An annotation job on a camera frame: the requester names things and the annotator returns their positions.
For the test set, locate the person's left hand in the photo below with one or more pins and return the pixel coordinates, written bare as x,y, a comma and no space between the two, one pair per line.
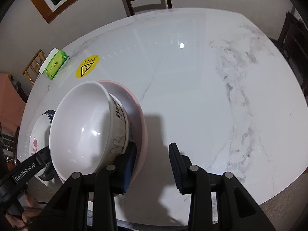
32,211

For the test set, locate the light wooden chair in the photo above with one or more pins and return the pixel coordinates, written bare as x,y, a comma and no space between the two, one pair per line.
31,71

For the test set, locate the pink bowl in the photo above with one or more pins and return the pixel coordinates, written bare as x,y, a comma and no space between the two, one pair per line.
134,110

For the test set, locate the blue floral plate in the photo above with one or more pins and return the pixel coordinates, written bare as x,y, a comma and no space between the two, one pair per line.
48,172

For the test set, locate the white bowl blue base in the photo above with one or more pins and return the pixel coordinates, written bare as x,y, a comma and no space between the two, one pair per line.
130,131

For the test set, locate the white bowl orange base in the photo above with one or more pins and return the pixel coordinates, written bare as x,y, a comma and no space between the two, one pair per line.
88,131

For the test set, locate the white plate pink roses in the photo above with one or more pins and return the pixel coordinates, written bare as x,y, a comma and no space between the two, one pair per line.
39,137

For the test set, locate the green tissue box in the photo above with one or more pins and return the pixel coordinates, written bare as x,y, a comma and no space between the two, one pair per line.
54,61

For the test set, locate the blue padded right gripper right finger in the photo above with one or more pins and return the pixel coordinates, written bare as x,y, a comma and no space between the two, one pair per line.
180,165

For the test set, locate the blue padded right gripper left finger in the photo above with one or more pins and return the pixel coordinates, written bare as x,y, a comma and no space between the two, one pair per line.
128,163

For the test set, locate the yellow round warning sticker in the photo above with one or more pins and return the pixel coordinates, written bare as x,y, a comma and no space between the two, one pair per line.
87,66

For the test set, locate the dark chair at right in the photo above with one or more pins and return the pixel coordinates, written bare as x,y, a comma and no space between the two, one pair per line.
292,43

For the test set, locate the dark chair at left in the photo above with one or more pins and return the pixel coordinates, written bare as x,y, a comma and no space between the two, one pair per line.
9,148

